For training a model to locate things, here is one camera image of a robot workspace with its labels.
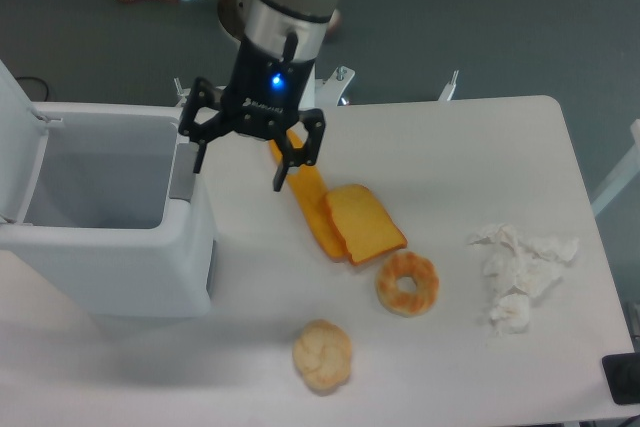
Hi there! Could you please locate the white trash can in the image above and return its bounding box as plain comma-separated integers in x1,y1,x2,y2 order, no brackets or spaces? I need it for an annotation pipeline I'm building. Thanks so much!
1,70,217,318

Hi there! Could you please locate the white frame bar right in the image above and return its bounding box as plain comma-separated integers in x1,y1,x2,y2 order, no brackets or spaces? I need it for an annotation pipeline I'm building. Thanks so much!
591,119,639,217

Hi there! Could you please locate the orange toast slice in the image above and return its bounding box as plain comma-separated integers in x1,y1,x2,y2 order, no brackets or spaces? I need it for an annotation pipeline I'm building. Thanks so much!
323,184,408,266

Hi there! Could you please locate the pale knotted bread roll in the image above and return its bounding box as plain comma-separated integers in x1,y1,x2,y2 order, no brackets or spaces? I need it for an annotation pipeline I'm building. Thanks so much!
292,319,352,394

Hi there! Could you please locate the black floor cable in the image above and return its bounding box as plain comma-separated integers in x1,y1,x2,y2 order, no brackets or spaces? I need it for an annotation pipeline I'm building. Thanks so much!
14,76,50,101

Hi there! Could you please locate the white table frame bracket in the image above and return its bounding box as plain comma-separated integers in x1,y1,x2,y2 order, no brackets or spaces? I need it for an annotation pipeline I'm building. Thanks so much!
173,66,460,107

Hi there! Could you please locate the black device at edge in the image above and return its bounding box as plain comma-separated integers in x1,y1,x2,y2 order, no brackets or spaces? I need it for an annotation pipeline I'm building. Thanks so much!
602,352,639,405

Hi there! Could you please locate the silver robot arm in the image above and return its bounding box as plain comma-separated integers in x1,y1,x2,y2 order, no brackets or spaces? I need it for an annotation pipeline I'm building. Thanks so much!
178,0,338,190

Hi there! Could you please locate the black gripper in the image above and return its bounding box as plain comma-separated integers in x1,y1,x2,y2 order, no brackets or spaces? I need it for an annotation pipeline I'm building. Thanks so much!
178,39,327,193

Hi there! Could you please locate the crumpled white tissue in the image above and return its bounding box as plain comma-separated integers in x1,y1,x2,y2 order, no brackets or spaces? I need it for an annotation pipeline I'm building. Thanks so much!
468,223,580,336

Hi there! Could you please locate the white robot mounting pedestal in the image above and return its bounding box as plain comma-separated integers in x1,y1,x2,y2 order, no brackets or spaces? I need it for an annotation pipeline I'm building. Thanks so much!
299,67,316,111

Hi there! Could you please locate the long orange baguette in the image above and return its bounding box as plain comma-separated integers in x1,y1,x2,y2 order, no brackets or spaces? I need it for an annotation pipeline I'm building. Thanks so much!
268,128,346,263

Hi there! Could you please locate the ring-shaped bread donut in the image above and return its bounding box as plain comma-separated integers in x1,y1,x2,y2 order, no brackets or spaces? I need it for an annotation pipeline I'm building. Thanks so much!
375,251,440,317

